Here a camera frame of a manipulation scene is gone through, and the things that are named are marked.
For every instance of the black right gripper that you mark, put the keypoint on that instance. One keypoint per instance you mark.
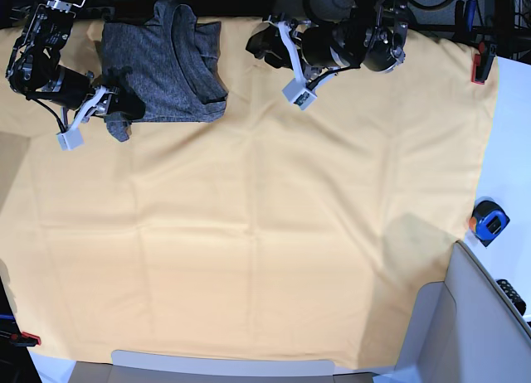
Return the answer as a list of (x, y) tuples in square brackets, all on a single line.
[(117, 99)]

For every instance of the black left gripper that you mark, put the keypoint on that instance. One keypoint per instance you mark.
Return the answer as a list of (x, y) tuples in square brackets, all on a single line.
[(267, 45)]

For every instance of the grey long-sleeve shirt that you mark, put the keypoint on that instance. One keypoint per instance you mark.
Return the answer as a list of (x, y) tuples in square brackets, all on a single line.
[(170, 63)]

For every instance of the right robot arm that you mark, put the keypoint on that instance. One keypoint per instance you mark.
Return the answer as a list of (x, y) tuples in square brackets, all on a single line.
[(34, 68)]

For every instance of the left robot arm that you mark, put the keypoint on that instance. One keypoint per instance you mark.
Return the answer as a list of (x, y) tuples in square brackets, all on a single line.
[(373, 35)]

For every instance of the yellow table cloth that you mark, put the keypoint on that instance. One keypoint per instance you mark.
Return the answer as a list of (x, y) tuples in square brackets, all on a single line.
[(273, 233)]

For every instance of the red clamp right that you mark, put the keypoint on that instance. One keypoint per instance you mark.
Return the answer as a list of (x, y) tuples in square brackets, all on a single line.
[(483, 61)]

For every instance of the red clamp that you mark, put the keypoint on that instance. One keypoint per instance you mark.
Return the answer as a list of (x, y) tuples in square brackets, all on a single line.
[(24, 339), (483, 61)]

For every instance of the red clamp left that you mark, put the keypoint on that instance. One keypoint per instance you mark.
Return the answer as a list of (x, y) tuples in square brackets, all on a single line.
[(24, 339)]

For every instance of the blue tape measure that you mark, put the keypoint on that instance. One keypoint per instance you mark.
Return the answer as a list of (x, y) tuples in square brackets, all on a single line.
[(487, 221)]

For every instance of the black perforated object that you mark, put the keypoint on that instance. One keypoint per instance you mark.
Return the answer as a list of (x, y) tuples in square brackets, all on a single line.
[(512, 295)]

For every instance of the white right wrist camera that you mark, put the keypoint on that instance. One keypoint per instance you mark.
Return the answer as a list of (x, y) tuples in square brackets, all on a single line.
[(70, 136)]

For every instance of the blue handled tool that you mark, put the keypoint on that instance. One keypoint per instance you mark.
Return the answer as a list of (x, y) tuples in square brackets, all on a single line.
[(469, 14)]

